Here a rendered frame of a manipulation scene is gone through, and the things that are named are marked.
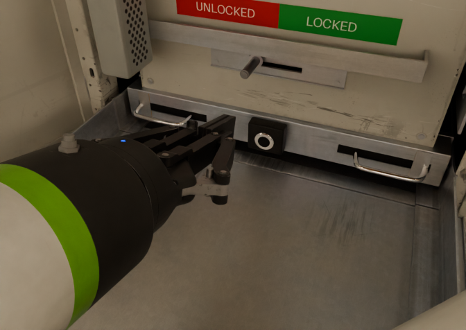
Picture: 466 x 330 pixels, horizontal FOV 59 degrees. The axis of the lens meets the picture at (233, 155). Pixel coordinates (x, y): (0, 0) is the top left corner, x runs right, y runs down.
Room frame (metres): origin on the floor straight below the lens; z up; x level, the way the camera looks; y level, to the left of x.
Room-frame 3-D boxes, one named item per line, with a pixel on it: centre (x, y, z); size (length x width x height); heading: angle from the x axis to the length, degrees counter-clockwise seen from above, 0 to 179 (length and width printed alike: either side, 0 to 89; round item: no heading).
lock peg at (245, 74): (0.56, -0.03, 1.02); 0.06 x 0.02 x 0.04; 158
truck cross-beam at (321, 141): (0.58, -0.07, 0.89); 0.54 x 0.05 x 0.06; 68
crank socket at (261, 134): (0.55, -0.05, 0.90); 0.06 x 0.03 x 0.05; 68
